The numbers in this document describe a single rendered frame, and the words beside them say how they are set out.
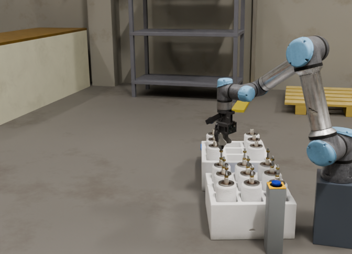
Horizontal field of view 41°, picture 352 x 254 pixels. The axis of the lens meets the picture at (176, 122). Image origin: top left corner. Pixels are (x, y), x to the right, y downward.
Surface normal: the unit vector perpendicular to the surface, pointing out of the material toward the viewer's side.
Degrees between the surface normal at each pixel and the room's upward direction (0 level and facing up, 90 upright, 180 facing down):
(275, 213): 90
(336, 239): 90
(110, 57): 90
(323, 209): 90
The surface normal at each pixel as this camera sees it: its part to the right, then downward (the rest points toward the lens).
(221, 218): 0.00, 0.27
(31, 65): 0.96, 0.07
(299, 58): -0.72, 0.07
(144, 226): -0.01, -0.96
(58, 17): -0.28, 0.26
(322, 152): -0.66, 0.33
